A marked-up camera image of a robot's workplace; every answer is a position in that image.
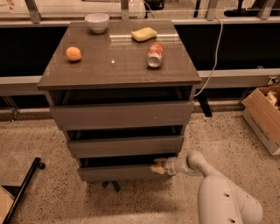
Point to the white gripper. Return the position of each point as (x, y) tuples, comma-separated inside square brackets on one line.
[(168, 166)]

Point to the grey bottom drawer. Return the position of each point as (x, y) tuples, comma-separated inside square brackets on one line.
[(116, 168)]

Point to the grey drawer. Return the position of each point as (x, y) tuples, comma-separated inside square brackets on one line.
[(116, 168), (128, 115), (131, 146)]

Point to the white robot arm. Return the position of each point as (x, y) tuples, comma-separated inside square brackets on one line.
[(220, 200)]

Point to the grey top drawer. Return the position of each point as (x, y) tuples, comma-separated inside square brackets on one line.
[(128, 115)]

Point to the grey middle drawer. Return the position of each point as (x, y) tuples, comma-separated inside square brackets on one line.
[(131, 146)]

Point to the grey drawer cabinet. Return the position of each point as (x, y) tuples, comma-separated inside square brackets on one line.
[(113, 69)]

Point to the blue tape cross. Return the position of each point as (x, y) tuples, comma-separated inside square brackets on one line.
[(113, 183)]

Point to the red soda can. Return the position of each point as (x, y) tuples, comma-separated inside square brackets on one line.
[(155, 55)]

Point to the cardboard box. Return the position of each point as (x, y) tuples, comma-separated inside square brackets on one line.
[(263, 116)]

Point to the yellow sponge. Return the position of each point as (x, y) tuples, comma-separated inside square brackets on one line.
[(144, 34)]

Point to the orange fruit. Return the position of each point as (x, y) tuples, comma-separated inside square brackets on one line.
[(73, 53)]

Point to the white ceramic bowl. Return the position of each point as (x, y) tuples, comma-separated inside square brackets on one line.
[(97, 22)]

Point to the black metal frame leg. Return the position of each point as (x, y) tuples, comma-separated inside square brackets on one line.
[(17, 192)]

